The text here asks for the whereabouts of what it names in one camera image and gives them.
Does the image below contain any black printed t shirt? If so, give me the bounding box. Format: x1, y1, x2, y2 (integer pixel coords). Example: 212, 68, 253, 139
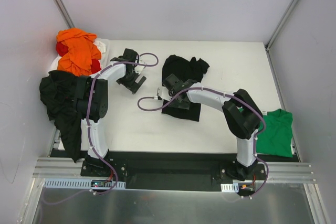
162, 55, 210, 122

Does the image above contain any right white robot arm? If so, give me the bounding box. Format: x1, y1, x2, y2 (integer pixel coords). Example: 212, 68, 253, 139
162, 74, 265, 179

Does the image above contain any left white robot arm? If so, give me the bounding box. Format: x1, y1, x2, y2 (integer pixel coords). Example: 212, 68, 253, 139
74, 48, 146, 176

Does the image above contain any white plastic bin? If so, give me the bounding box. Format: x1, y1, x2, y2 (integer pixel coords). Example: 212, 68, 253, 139
48, 38, 111, 72

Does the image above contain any orange t shirt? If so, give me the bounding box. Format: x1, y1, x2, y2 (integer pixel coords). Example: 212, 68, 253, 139
56, 28, 102, 76

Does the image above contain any plain black t shirt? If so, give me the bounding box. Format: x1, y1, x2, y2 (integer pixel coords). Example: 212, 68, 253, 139
39, 70, 81, 162

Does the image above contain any red t shirt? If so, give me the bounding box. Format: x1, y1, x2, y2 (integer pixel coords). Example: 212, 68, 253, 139
56, 42, 101, 73

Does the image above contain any green folded t shirt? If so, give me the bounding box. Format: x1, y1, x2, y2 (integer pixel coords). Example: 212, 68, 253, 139
256, 109, 293, 157

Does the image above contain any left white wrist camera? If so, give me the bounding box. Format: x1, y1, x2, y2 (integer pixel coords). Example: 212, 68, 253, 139
134, 63, 147, 74

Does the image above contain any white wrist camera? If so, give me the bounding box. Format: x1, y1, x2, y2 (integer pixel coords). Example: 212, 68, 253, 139
156, 87, 171, 101
134, 63, 147, 74

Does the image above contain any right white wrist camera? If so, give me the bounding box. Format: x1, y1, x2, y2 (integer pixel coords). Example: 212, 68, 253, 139
156, 87, 171, 101

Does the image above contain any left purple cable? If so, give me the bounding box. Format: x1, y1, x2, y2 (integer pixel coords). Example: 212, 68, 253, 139
85, 52, 159, 196

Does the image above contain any purple cable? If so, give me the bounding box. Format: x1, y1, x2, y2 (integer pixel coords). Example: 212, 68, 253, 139
137, 86, 269, 202
85, 52, 159, 196

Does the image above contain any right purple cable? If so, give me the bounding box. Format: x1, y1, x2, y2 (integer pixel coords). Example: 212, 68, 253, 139
137, 86, 269, 202

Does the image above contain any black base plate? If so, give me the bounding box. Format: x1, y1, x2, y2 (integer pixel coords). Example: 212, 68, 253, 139
49, 147, 300, 190

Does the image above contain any right aluminium frame post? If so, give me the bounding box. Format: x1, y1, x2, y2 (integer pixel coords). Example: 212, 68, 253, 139
265, 0, 300, 52

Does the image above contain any right grey cable duct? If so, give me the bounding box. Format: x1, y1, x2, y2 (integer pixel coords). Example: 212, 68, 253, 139
220, 183, 239, 193

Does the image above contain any grey cable duct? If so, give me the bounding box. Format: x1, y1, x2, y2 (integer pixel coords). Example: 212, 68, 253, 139
44, 178, 126, 190
220, 183, 239, 193

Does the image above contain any aluminium rail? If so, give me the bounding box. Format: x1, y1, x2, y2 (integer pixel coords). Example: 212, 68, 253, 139
33, 150, 316, 183

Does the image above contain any left grey cable duct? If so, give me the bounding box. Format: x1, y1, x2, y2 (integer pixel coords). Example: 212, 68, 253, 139
44, 178, 126, 190

